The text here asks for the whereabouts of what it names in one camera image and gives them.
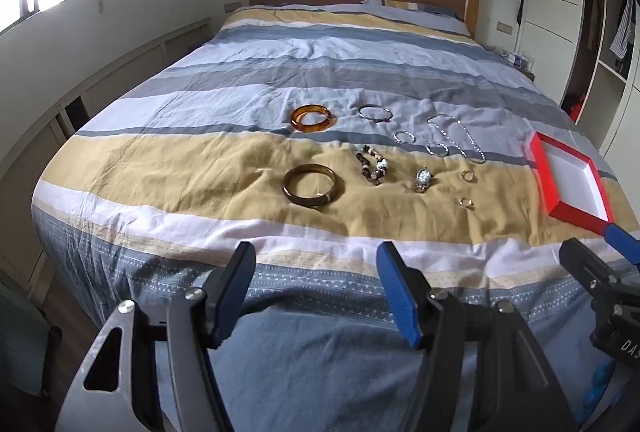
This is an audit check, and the wooden bed with striped duvet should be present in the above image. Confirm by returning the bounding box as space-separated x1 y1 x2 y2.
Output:
31 4 640 432

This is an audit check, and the silver chain necklace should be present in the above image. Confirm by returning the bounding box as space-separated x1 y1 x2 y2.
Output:
427 113 487 164

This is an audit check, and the thin silver bangle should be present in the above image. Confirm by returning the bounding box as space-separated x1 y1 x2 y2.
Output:
357 104 393 123

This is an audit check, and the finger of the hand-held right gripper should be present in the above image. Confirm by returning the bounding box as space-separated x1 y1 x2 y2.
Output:
559 238 623 305
602 224 640 270

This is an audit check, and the person's right hand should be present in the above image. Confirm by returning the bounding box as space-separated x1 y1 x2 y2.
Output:
575 358 623 424

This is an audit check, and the striped hanging shirt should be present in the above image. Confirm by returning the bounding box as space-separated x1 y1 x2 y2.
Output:
609 0 635 60

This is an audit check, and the silver wristwatch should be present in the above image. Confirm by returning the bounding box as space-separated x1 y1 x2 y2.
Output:
412 166 435 193

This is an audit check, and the red jewelry box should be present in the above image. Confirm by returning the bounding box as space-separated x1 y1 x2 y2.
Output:
529 132 615 225

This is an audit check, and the nightstand clutter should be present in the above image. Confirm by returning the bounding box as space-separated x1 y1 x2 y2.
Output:
502 52 537 80

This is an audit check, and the brown beaded bracelet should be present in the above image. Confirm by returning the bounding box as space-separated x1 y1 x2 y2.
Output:
355 146 392 187

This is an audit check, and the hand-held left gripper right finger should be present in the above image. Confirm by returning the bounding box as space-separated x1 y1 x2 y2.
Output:
376 240 583 432

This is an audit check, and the dark teal cloth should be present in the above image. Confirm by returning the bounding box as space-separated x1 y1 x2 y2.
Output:
0 287 63 398

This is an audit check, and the dark brown bangle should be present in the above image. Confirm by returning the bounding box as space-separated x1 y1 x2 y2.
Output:
282 163 345 209

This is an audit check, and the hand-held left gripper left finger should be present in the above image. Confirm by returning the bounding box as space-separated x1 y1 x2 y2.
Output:
60 241 257 432

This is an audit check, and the amber bangle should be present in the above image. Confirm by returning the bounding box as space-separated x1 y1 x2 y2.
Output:
291 104 338 133

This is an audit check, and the grey pillow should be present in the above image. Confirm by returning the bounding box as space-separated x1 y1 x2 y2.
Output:
361 0 471 35

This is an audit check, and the low white wall cabinet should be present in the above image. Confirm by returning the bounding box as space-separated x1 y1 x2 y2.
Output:
0 16 213 283

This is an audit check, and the red bag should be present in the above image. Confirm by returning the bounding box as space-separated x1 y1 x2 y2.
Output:
562 94 587 123

